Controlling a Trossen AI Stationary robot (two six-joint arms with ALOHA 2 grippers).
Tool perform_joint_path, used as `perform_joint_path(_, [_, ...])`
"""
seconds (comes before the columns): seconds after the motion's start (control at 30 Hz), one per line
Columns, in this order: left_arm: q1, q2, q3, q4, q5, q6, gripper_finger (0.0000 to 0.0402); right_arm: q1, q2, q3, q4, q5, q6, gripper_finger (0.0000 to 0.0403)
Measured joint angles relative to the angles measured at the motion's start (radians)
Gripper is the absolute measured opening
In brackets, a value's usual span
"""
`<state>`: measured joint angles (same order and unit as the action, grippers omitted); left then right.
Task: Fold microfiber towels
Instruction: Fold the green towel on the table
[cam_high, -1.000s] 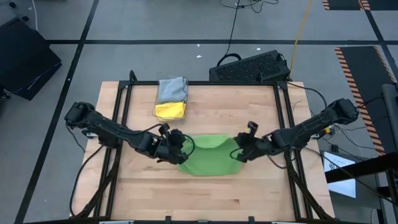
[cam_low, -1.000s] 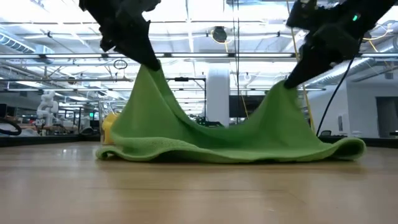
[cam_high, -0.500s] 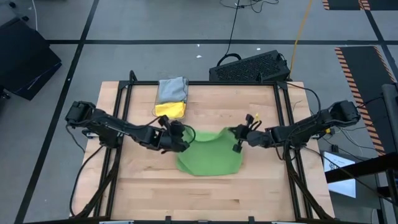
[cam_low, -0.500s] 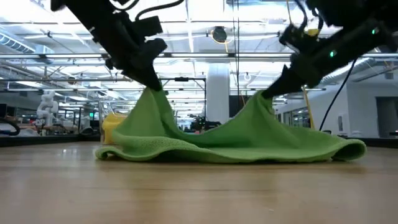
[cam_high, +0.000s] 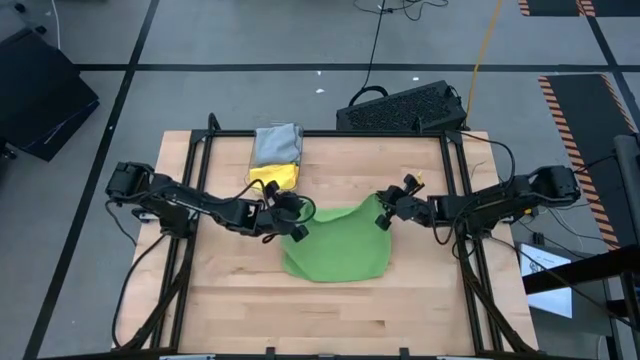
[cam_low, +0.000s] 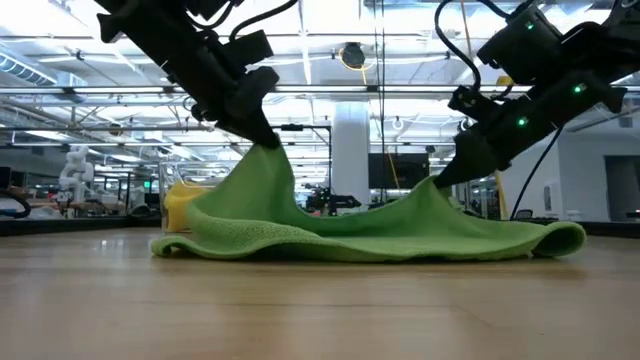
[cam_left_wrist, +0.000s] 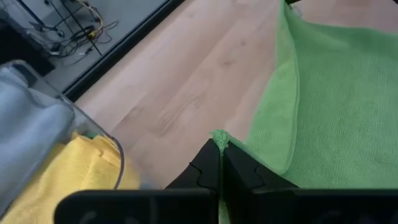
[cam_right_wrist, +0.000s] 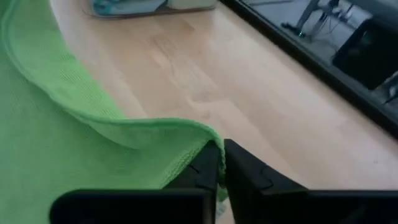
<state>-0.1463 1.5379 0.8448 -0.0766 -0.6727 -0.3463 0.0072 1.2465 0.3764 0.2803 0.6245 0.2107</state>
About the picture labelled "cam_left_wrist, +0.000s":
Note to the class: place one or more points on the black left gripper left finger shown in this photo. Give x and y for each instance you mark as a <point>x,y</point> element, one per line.
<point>174,205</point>

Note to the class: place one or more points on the smooth grey microfiber towel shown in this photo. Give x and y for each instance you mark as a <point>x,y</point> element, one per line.
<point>25,130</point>

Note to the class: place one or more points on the clear plastic bin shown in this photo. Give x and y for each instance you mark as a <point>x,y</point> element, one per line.
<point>84,121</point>

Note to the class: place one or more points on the black metal table frame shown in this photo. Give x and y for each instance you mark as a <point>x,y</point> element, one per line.
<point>118,51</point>

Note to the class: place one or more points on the bright green microfiber towel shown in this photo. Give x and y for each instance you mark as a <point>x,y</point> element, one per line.
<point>342,109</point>

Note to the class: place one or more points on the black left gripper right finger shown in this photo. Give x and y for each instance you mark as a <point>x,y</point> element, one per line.
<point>280,205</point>

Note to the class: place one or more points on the yellow microfiber towel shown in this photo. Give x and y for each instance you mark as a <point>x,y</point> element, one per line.
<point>62,174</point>

